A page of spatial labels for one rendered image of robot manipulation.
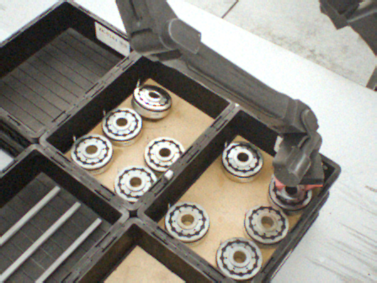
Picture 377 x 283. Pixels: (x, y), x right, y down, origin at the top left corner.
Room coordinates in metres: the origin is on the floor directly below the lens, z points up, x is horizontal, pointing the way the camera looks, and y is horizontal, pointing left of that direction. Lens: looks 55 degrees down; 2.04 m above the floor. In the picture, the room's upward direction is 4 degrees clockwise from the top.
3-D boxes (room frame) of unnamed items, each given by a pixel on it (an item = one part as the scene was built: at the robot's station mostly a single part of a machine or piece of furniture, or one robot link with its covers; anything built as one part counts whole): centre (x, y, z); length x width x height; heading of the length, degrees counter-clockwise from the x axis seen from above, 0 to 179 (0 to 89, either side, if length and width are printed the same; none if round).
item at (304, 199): (0.71, -0.25, 0.86); 0.10 x 0.10 x 0.01
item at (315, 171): (0.71, -0.26, 0.98); 0.10 x 0.07 x 0.07; 95
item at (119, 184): (0.69, 0.11, 0.86); 0.10 x 0.10 x 0.01
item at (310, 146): (0.71, -0.25, 1.04); 0.07 x 0.06 x 0.07; 151
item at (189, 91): (0.82, 0.12, 0.87); 0.40 x 0.30 x 0.11; 146
